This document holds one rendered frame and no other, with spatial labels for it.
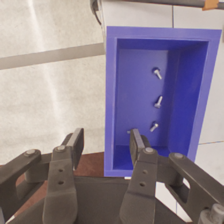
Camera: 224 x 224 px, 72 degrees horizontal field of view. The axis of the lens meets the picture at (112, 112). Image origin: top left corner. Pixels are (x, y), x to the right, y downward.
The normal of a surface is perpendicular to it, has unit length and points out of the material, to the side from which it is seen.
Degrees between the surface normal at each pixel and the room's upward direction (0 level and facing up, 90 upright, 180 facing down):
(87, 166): 0
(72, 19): 0
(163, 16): 0
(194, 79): 85
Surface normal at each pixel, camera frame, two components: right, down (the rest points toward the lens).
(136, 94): 0.00, 0.29
